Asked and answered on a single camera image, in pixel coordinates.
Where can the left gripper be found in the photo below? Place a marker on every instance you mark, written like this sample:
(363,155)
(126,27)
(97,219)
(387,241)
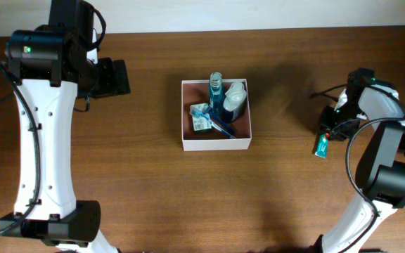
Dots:
(119,77)

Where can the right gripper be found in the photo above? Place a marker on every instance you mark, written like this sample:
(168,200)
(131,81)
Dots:
(332,131)

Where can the green white toothpaste tube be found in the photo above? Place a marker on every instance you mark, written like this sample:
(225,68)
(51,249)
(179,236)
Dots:
(322,146)

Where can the blue white toothbrush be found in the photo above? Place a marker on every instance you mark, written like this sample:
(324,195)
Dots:
(197,113)

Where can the teal mouthwash bottle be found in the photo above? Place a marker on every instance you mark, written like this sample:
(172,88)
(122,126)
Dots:
(216,92)

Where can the blue disposable razor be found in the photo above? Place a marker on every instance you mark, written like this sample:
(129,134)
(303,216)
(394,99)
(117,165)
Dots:
(222,124)

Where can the clear foaming soap pump bottle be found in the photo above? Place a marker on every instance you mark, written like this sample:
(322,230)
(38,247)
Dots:
(233,105)

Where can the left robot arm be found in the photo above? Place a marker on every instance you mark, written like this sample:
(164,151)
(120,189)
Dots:
(49,68)

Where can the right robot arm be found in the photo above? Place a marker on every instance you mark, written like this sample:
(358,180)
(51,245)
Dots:
(369,115)

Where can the white cardboard box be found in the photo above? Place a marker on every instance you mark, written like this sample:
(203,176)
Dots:
(196,92)

